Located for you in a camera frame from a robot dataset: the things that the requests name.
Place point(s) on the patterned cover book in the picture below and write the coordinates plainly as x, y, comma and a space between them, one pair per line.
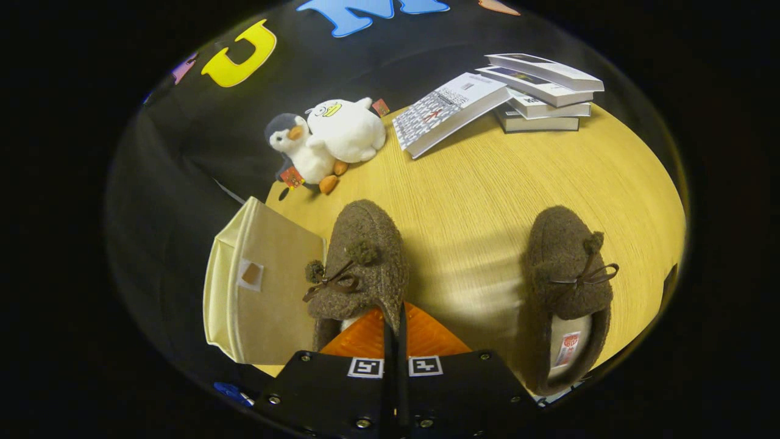
445, 110

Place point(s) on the white duck plush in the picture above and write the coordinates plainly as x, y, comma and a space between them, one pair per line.
350, 131

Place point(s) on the grey white penguin plush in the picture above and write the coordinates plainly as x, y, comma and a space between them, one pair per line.
304, 158

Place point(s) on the grey paperback book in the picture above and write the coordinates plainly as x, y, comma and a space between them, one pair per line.
536, 124

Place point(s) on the beige fabric storage box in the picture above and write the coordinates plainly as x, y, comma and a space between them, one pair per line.
280, 317

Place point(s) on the black table edge bracket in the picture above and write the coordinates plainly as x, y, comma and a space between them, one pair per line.
670, 283

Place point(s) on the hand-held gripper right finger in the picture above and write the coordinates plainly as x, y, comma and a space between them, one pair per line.
457, 396

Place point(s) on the brown fuzzy shoe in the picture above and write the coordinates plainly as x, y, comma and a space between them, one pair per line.
560, 244
365, 225

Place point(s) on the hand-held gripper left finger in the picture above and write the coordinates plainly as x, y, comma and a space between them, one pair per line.
329, 396

